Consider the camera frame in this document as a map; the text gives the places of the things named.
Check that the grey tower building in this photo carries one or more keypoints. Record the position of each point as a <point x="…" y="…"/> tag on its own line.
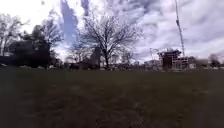
<point x="96" y="57"/>

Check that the dark clump of trees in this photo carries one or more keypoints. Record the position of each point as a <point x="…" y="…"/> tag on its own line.
<point x="31" y="50"/>

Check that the large bare tree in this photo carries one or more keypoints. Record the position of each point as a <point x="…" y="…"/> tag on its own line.
<point x="106" y="41"/>

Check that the tall construction crane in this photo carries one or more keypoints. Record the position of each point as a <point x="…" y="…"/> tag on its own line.
<point x="180" y="26"/>

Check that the distant row of trees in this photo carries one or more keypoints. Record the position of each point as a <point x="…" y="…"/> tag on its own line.
<point x="211" y="61"/>

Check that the building under construction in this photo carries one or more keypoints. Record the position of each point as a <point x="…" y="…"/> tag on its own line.
<point x="171" y="60"/>

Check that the patchy grass field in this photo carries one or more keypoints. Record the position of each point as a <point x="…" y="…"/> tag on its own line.
<point x="110" y="100"/>

